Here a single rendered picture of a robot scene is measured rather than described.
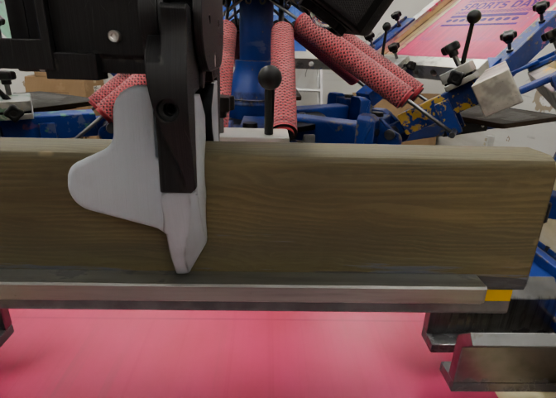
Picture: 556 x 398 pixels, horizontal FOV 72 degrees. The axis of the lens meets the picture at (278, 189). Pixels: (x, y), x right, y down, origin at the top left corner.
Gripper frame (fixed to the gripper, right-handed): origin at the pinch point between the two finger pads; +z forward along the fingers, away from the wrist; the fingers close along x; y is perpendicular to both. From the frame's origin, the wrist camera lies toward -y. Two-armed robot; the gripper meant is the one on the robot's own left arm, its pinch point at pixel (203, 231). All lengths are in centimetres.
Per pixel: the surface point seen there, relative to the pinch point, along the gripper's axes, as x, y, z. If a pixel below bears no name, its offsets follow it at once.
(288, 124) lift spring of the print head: -46.9, -7.1, 2.9
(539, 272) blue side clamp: -10.5, -28.7, 8.9
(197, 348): -5.7, 1.9, 13.6
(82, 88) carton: -367, 176, 35
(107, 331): -7.7, 9.9, 13.6
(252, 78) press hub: -81, 0, -2
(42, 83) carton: -369, 214, 31
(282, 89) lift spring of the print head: -53, -6, -2
